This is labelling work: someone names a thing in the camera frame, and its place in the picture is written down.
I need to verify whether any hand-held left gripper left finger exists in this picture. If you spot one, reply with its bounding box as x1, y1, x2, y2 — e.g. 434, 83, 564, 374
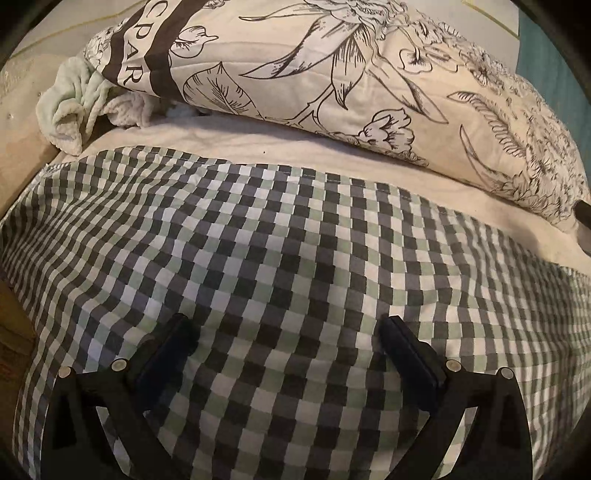
41, 314, 197, 480

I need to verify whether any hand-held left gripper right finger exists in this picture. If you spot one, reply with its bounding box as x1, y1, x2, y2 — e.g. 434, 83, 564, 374
379, 316, 532, 480

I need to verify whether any teal curtain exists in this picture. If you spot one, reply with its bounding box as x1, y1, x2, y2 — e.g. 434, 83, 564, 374
517, 18, 591, 153

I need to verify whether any green checkered cloth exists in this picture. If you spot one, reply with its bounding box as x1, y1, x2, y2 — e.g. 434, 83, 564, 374
0, 147, 591, 480

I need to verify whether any cream tufted headboard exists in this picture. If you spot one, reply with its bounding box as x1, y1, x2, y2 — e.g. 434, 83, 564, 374
0, 55, 61, 217

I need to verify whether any pale green towel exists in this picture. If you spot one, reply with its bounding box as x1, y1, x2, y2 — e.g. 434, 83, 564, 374
36, 55, 160, 155

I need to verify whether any floral printed quilt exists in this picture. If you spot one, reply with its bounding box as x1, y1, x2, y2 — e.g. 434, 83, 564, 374
85, 0, 591, 232

